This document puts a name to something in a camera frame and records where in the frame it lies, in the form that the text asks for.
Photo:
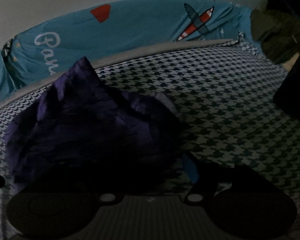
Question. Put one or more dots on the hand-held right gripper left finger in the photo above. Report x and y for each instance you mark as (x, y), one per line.
(90, 182)

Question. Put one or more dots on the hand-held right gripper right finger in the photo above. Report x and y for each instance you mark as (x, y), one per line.
(191, 167)

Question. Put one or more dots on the purple floral garment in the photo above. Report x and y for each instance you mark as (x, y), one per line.
(77, 110)

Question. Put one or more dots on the teal printed bed bumper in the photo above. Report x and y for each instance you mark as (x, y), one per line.
(140, 22)

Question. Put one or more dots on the dark olive cloth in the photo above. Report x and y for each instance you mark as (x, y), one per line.
(277, 35)

